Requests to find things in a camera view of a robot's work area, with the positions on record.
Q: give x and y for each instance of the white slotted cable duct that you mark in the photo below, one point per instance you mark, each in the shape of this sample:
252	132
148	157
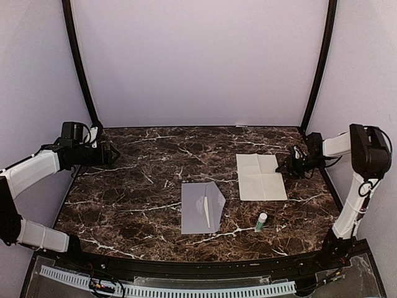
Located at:
172	289

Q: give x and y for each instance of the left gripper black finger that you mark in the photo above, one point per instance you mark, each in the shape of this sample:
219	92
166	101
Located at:
113	159
115	152

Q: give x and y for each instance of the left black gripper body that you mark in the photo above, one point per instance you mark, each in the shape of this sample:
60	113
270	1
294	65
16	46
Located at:
102	161

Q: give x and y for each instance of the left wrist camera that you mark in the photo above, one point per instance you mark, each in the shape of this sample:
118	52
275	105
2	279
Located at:
93	135

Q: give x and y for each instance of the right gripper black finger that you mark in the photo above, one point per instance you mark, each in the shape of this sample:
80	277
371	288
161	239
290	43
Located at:
285	165
286	172

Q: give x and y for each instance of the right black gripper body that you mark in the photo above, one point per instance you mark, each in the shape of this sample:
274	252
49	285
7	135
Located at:
303	166

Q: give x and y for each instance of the small circuit board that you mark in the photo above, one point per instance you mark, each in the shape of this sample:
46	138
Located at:
100	287

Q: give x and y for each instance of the green glue stick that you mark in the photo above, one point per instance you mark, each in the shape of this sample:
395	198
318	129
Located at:
260	222

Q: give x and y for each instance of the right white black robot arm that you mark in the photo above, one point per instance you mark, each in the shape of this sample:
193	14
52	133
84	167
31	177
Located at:
370	149

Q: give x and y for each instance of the right black frame post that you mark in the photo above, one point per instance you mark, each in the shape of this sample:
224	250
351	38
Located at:
321	64

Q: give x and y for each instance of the black front rail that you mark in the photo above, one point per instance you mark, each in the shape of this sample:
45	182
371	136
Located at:
296	266

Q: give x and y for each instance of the grey envelope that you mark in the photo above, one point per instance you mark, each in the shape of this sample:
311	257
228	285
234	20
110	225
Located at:
193	219

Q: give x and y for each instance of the left black frame post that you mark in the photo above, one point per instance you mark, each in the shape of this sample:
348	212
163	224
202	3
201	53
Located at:
78	61

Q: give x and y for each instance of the beige letter paper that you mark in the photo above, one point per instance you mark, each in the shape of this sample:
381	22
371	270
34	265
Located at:
206	209

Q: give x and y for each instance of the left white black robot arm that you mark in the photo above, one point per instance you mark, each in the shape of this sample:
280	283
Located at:
78	145

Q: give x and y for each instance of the black frame post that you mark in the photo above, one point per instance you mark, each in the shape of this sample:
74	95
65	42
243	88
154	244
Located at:
321	64
78	61

